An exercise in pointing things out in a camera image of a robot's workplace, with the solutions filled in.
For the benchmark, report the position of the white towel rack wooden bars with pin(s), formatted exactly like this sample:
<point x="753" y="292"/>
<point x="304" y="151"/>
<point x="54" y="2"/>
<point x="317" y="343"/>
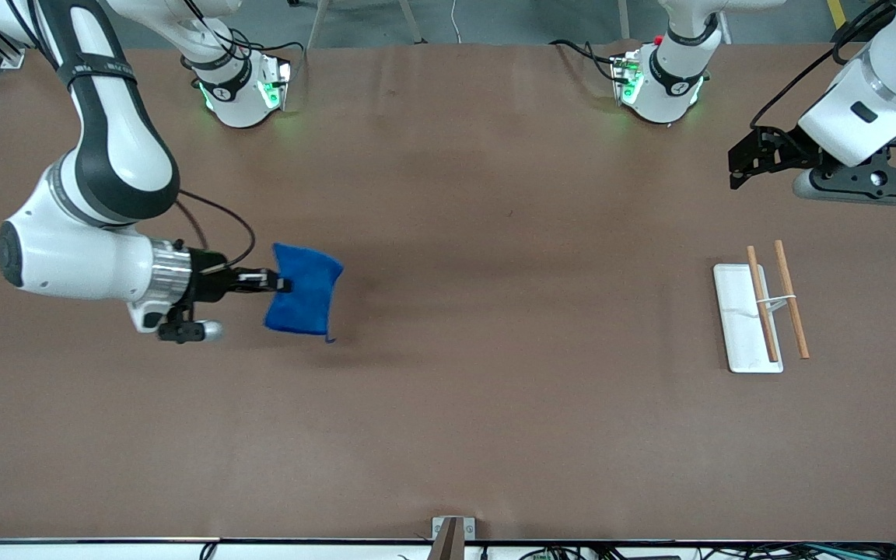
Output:
<point x="743" y="334"/>

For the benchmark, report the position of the blue microfibre towel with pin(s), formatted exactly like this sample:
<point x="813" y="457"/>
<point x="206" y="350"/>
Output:
<point x="308" y="303"/>

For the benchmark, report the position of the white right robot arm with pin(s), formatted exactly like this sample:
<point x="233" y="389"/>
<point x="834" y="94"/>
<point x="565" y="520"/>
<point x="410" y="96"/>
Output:
<point x="117" y="148"/>

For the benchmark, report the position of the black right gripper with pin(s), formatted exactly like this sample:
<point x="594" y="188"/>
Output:
<point x="208" y="283"/>

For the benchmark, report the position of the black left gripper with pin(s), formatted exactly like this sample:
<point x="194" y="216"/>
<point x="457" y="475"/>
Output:
<point x="792" y="148"/>

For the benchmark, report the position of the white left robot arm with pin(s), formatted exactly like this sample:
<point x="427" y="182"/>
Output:
<point x="876" y="93"/>

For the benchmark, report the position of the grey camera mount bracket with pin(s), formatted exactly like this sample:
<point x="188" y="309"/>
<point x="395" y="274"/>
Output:
<point x="453" y="537"/>

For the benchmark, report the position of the white stand leg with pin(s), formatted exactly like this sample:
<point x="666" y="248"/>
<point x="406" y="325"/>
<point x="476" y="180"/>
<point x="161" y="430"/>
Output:
<point x="623" y="19"/>
<point x="317" y="23"/>
<point x="411" y="23"/>

